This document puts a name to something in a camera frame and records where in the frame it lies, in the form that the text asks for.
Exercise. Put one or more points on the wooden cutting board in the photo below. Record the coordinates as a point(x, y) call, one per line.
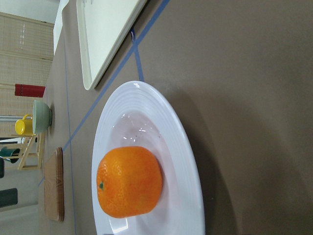
point(54, 186)

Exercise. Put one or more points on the green bowl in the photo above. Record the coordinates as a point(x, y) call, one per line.
point(41, 117)

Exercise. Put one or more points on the wooden rack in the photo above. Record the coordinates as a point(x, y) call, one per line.
point(32, 147)

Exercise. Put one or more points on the dark green cup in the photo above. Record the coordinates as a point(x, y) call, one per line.
point(10, 155)

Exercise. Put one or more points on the white round plate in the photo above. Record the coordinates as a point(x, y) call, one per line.
point(136, 114)

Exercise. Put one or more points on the red bottle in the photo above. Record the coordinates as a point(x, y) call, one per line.
point(29, 90)

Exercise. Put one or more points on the cream bear serving tray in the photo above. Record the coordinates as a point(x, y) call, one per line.
point(102, 27)

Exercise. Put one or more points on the yellow cup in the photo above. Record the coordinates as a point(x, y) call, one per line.
point(24, 126)

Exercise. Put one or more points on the orange fruit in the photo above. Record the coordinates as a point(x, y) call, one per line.
point(129, 182)

